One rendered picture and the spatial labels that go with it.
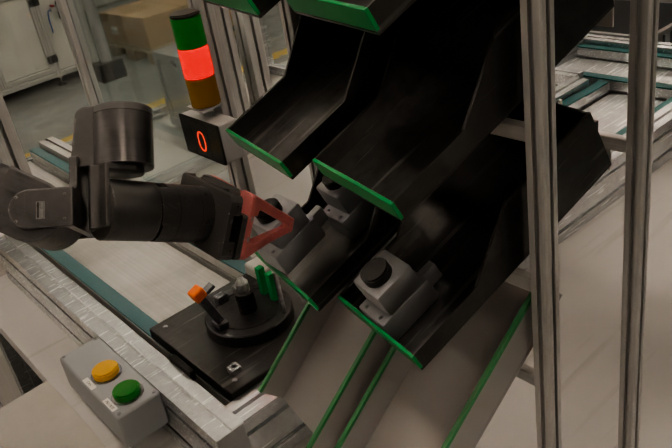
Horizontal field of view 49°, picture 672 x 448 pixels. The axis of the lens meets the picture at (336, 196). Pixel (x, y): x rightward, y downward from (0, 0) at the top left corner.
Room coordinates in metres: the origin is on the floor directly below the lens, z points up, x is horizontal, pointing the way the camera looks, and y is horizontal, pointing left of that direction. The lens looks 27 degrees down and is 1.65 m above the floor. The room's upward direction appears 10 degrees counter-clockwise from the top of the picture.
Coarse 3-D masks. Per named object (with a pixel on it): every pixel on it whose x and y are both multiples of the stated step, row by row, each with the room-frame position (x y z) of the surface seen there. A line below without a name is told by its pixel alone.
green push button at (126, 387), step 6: (120, 384) 0.86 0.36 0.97; (126, 384) 0.86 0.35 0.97; (132, 384) 0.86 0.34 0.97; (138, 384) 0.86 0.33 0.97; (114, 390) 0.85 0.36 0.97; (120, 390) 0.85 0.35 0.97; (126, 390) 0.85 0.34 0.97; (132, 390) 0.85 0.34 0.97; (138, 390) 0.85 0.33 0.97; (114, 396) 0.84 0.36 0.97; (120, 396) 0.84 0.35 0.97; (126, 396) 0.84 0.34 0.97; (132, 396) 0.84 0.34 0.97; (120, 402) 0.84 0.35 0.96
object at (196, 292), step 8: (192, 288) 0.93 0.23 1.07; (200, 288) 0.92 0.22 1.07; (208, 288) 0.93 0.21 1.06; (192, 296) 0.92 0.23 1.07; (200, 296) 0.92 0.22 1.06; (200, 304) 0.93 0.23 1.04; (208, 304) 0.93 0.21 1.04; (208, 312) 0.93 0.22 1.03; (216, 312) 0.93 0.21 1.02; (216, 320) 0.93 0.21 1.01
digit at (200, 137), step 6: (192, 126) 1.19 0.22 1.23; (198, 126) 1.18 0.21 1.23; (204, 126) 1.16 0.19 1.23; (198, 132) 1.18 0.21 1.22; (204, 132) 1.17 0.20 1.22; (198, 138) 1.19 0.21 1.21; (204, 138) 1.17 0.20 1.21; (198, 144) 1.19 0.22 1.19; (204, 144) 1.17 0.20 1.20; (198, 150) 1.20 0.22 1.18; (204, 150) 1.18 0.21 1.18; (210, 150) 1.16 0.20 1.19; (210, 156) 1.17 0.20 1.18
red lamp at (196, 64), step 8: (200, 48) 1.18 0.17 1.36; (208, 48) 1.19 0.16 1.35; (184, 56) 1.17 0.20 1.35; (192, 56) 1.17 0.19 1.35; (200, 56) 1.17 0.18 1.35; (208, 56) 1.19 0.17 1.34; (184, 64) 1.18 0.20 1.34; (192, 64) 1.17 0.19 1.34; (200, 64) 1.17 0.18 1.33; (208, 64) 1.18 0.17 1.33; (184, 72) 1.18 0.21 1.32; (192, 72) 1.17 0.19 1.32; (200, 72) 1.17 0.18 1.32; (208, 72) 1.18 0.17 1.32
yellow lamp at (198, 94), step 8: (192, 80) 1.18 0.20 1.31; (200, 80) 1.17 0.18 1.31; (208, 80) 1.18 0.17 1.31; (192, 88) 1.17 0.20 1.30; (200, 88) 1.17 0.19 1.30; (208, 88) 1.17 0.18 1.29; (216, 88) 1.19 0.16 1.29; (192, 96) 1.18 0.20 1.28; (200, 96) 1.17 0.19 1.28; (208, 96) 1.17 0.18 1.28; (216, 96) 1.18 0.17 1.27; (192, 104) 1.18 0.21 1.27; (200, 104) 1.17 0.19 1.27; (208, 104) 1.17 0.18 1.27; (216, 104) 1.18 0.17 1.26
